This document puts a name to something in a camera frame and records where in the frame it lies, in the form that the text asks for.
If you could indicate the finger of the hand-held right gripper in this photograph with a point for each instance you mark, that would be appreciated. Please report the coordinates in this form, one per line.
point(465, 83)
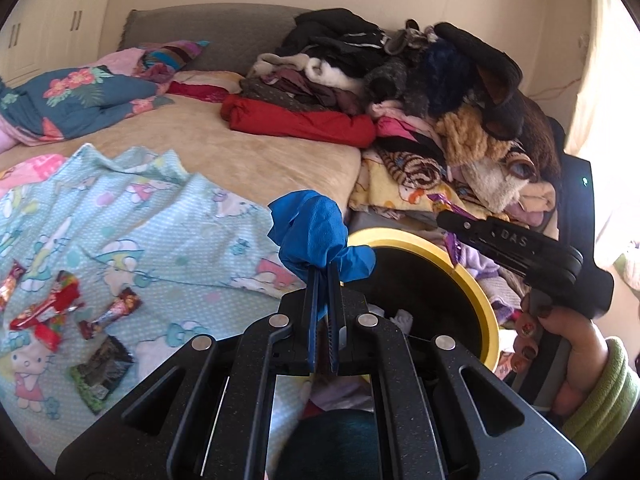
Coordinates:
point(500, 240)

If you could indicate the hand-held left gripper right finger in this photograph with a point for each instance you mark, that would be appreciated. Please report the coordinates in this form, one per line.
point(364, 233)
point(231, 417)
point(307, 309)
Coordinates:
point(336, 325)

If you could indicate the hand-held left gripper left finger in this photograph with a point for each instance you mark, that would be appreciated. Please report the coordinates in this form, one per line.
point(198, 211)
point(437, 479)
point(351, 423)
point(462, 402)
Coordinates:
point(316, 320)

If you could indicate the black trash bin yellow rim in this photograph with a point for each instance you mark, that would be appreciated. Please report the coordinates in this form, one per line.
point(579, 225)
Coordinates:
point(425, 285)

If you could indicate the brown red snack wrapper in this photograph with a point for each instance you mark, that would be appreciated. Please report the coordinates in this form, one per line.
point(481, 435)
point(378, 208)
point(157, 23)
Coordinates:
point(112, 312)

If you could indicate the red colourful snack wrapper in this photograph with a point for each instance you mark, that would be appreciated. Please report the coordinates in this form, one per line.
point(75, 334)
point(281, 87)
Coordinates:
point(55, 305)

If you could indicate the person's right forearm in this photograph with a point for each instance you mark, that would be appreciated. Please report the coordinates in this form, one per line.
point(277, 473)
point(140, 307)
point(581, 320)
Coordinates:
point(605, 405)

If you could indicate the person's right hand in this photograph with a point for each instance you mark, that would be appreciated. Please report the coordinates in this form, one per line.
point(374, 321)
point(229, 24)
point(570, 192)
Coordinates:
point(580, 350)

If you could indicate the lilac sweater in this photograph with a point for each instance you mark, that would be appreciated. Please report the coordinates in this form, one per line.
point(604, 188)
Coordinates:
point(477, 265)

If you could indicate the cream fleece garment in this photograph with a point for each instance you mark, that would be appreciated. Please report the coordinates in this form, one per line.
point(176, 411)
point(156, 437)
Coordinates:
point(495, 187)

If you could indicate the brown plush garment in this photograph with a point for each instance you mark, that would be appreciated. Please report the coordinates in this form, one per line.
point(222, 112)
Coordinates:
point(535, 130)

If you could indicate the tan fluffy garment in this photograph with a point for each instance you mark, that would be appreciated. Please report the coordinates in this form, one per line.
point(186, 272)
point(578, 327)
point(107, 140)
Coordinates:
point(470, 140)

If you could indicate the brown white striped knit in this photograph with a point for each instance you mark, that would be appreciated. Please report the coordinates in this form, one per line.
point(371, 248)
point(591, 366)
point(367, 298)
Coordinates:
point(417, 172)

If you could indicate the dark teal garment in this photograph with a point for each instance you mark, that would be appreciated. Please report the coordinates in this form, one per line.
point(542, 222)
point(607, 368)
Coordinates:
point(330, 440)

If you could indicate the pile of clothes on bed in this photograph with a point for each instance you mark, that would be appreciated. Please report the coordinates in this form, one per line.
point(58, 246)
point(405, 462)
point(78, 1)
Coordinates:
point(385, 185)

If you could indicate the white window curtain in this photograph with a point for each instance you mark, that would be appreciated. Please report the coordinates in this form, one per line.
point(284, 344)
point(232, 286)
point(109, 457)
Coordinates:
point(610, 85)

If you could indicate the pink garment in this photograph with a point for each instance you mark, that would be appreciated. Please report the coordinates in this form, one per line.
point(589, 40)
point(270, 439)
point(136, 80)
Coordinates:
point(400, 120)

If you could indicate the dark blue fluffy garment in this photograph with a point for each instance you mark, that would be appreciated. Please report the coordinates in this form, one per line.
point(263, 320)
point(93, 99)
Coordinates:
point(447, 75)

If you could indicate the black plush garment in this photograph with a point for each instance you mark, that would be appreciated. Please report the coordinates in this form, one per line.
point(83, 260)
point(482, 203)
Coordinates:
point(480, 65)

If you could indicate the beige plush bed sheet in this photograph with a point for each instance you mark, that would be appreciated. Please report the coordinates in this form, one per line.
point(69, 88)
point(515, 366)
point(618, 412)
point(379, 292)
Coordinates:
point(225, 155)

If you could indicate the light blue cartoon bedsheet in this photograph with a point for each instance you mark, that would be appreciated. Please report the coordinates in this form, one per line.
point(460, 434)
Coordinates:
point(150, 230)

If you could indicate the grey fuzzy garment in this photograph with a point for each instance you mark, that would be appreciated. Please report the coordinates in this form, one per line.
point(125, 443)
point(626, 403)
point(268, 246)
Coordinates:
point(395, 82)

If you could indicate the folded red garment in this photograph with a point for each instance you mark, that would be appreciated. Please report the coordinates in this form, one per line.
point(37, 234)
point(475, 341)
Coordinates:
point(305, 125)

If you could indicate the green black snack packet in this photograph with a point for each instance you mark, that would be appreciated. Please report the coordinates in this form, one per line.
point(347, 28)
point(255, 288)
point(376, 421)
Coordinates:
point(100, 375)

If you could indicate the grey dotted garment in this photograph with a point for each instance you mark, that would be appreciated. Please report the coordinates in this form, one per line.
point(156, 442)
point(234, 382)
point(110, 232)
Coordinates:
point(285, 97)

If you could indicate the white fleece garment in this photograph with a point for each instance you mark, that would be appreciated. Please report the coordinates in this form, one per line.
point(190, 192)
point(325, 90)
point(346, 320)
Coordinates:
point(325, 72)

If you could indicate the dark red patterned cloth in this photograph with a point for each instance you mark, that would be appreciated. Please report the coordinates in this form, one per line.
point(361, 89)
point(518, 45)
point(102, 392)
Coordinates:
point(200, 92)

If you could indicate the black jacket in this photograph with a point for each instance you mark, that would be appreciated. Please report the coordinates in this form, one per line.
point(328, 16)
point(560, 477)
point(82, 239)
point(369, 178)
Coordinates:
point(335, 30)

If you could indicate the striped colourful cloth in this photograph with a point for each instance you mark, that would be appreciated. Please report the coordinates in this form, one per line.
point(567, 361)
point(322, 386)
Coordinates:
point(170, 57)

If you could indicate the grey headboard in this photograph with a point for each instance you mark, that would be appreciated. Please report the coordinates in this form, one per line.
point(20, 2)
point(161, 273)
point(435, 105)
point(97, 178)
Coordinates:
point(220, 30)

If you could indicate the shiny red snack wrapper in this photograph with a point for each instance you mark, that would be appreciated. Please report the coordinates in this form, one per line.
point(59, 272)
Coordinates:
point(11, 285)

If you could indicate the blue floral quilt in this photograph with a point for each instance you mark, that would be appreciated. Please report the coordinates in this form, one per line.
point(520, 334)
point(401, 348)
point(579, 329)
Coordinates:
point(85, 100)

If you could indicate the pink cartoon blanket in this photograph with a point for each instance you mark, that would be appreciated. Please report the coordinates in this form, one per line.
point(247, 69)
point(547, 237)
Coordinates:
point(25, 172)

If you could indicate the pale pink cloth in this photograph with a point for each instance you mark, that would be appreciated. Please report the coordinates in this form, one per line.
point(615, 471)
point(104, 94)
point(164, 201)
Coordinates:
point(115, 62)

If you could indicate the white wardrobe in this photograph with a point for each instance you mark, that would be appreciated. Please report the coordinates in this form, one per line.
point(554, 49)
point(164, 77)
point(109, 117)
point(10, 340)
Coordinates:
point(50, 15)

